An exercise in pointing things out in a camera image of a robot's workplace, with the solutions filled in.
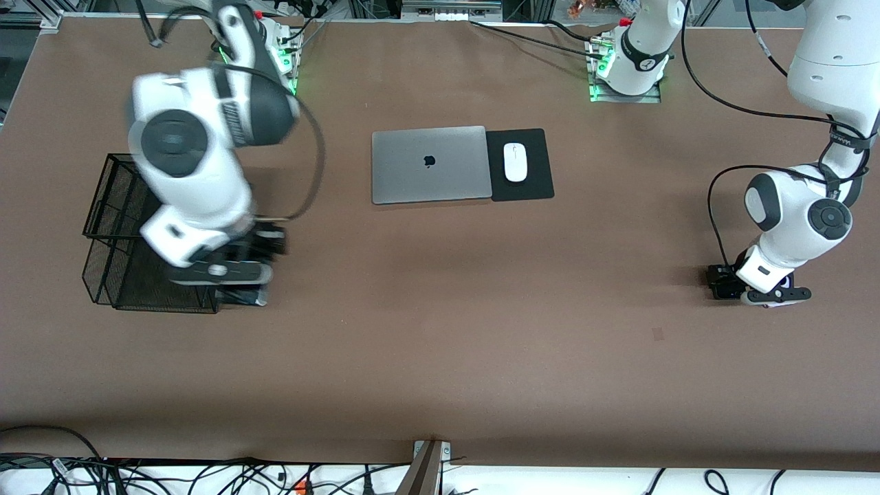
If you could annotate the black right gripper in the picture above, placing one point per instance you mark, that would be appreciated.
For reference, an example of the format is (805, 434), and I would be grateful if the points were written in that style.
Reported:
(267, 243)

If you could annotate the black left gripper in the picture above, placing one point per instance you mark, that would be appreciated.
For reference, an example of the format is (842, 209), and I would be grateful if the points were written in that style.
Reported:
(724, 280)

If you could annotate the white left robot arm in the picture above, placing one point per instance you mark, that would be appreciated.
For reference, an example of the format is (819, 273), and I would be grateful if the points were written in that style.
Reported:
(832, 69)

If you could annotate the metal table frame post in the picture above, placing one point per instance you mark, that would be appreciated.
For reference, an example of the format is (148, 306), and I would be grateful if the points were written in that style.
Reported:
(423, 474)

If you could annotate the silver closed laptop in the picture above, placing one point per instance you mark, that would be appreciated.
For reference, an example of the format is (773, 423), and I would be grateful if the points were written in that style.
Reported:
(412, 172)

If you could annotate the black mouse pad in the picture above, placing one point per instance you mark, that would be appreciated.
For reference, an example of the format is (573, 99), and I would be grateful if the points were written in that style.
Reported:
(536, 185)

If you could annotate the long black smartphone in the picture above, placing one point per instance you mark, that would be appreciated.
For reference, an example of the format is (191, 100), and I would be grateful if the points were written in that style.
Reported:
(240, 295)

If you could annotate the square black flip phone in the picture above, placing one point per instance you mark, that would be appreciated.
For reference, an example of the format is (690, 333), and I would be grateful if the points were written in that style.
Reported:
(715, 293)

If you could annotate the aluminium frame corner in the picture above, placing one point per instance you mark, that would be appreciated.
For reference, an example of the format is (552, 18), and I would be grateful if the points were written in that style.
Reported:
(48, 26)

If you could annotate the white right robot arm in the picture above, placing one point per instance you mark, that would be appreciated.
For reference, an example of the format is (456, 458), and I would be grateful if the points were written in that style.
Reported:
(199, 179)

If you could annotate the grey power strip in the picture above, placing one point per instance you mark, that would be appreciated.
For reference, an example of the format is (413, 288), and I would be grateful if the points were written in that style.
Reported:
(450, 16)

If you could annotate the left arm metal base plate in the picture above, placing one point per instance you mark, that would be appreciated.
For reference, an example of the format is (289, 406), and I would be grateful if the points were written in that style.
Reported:
(646, 99)

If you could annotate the white computer mouse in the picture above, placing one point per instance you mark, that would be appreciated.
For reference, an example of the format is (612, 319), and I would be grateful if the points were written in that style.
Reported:
(515, 165)

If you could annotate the orange plug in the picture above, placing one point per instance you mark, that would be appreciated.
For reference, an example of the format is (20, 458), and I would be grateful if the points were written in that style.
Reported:
(300, 488)

